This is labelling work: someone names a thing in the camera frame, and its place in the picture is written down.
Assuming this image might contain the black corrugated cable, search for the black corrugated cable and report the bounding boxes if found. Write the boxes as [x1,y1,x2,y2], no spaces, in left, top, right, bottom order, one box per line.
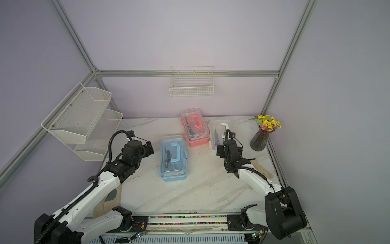
[34,130,135,244]

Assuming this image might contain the purple glass vase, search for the purple glass vase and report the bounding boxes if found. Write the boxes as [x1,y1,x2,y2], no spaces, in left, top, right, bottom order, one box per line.
[250,129,270,151]

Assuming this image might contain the beige work glove right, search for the beige work glove right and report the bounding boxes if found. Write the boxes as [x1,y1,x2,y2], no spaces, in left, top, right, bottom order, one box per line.
[250,159,273,179]

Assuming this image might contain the blue clear toolbox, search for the blue clear toolbox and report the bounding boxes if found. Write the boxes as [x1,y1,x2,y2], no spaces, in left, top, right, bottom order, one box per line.
[159,135,188,182]

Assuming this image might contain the white mesh shelf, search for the white mesh shelf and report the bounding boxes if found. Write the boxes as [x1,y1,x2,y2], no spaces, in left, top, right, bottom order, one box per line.
[73,109,123,161]
[41,83,112,144]

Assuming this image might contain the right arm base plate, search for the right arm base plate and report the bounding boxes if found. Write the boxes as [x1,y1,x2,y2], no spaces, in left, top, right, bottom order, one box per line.
[226,214,268,231]

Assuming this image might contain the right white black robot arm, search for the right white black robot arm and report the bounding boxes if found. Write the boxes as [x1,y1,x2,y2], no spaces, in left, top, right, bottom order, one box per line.
[216,129,307,240]

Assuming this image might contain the pink clear toolbox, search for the pink clear toolbox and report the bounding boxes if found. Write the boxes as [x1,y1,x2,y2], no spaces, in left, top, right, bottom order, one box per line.
[180,108,210,147]

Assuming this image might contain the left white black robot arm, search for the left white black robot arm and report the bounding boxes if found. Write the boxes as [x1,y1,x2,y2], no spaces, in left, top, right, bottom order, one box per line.
[34,131,154,244]

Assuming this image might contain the upper white mesh shelf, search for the upper white mesh shelf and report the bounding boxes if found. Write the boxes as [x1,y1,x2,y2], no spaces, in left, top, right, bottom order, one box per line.
[41,83,112,144]

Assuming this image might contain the beige work glove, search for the beige work glove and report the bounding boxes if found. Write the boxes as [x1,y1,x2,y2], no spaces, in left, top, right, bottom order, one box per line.
[250,159,273,179]
[92,185,122,219]

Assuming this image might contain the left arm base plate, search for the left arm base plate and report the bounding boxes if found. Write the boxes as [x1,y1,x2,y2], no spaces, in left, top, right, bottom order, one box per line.
[115,216,149,233]

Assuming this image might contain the aluminium frame rail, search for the aluminium frame rail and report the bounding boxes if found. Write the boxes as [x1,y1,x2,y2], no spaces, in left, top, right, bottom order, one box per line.
[95,70,280,78]

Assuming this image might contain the white wire wall basket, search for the white wire wall basket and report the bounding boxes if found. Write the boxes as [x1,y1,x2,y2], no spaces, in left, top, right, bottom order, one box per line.
[169,66,214,99]

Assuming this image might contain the lower white mesh shelf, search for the lower white mesh shelf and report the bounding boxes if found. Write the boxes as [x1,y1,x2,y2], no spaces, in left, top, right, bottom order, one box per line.
[73,109,123,161]

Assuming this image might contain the white clear toolbox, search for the white clear toolbox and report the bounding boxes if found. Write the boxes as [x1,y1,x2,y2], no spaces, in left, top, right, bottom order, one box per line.
[208,119,232,156]

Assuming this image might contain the beige work glove left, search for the beige work glove left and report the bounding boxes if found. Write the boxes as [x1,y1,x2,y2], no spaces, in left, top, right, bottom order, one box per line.
[92,185,122,219]

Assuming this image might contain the black yellow stubby screwdriver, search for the black yellow stubby screwdriver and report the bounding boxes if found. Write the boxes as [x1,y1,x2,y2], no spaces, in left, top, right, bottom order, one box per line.
[165,150,171,169]

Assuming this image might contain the yellow artificial flowers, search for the yellow artificial flowers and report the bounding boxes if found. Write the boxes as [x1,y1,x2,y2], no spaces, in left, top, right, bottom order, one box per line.
[254,115,282,133]

